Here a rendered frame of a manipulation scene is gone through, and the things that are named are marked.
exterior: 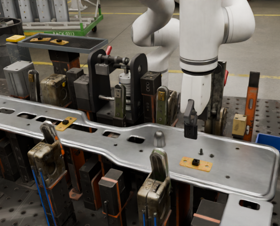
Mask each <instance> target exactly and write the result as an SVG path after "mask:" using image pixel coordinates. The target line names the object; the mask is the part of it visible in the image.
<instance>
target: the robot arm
mask: <svg viewBox="0 0 280 226"><path fill-rule="evenodd" d="M138 1H139V2H140V3H141V4H143V5H144V6H146V7H148V10H147V11H146V12H145V13H143V14H142V15H141V16H139V17H138V18H137V19H136V20H135V21H134V23H133V25H132V27H131V39H132V41H133V43H134V44H135V45H137V46H140V47H154V46H159V47H158V48H157V49H155V50H154V51H152V52H150V53H148V54H147V55H146V57H147V62H148V71H155V72H161V74H162V86H166V87H168V64H169V58H170V55H171V54H172V53H173V52H174V51H175V49H176V48H177V47H178V46H179V65H180V67H181V69H182V71H183V72H184V74H183V80H182V87H181V102H180V111H181V113H184V137H185V138H189V139H195V140H196V139H197V134H198V125H197V120H198V119H200V120H205V121H207V119H208V103H209V99H210V92H211V73H213V72H214V71H215V68H216V67H217V65H218V50H219V46H220V45H221V44H226V43H239V42H243V41H246V40H248V39H249V38H251V36H252V35H253V33H254V30H255V19H254V15H253V12H252V10H251V8H250V6H249V4H248V2H247V0H138ZM174 1H175V2H177V3H179V20H178V19H176V18H172V15H173V13H174V9H175V2H174ZM192 110H195V111H196V112H195V113H194V112H192ZM191 115H194V116H195V117H194V121H193V120H192V119H191Z"/></svg>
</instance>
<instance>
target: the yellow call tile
mask: <svg viewBox="0 0 280 226"><path fill-rule="evenodd" d="M22 39H25V36H21V35H14V36H12V37H9V38H7V39H6V41H9V42H14V43H16V42H18V41H20V40H22Z"/></svg>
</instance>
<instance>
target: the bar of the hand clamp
mask: <svg viewBox="0 0 280 226"><path fill-rule="evenodd" d="M226 63H227V62H226V61H221V60H218V65H217V67H216V68H215V71H214V72H213V73H211V92H210V99H209V106H208V117H210V116H211V115H212V112H211V109H212V105H213V103H214V104H218V110H217V119H219V116H220V110H221V107H222V100H223V88H224V80H225V71H226Z"/></svg>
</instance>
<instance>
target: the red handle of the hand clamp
mask: <svg viewBox="0 0 280 226"><path fill-rule="evenodd" d="M228 73H229V72H228V71H227V70H226V71H225V80H224V86H225V85H226V81H227V78H228ZM217 110H218V104H213V108H212V109H211V112H212V114H217Z"/></svg>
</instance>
